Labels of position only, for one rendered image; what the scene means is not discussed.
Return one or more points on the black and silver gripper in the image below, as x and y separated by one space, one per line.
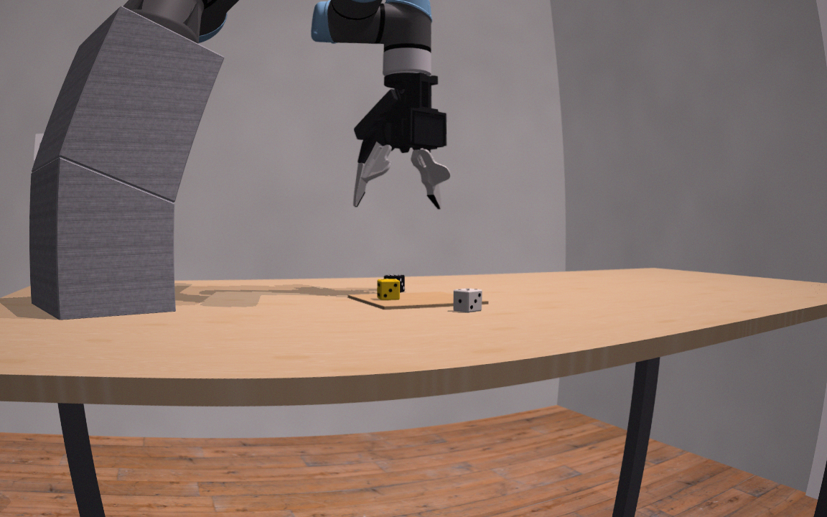
426 130

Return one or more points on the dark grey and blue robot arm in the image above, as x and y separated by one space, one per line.
397 23

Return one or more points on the grey die with black pips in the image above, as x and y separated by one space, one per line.
467 300

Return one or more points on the brown square mat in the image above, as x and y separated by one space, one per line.
408 300

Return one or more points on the yellow die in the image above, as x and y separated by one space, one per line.
388 289

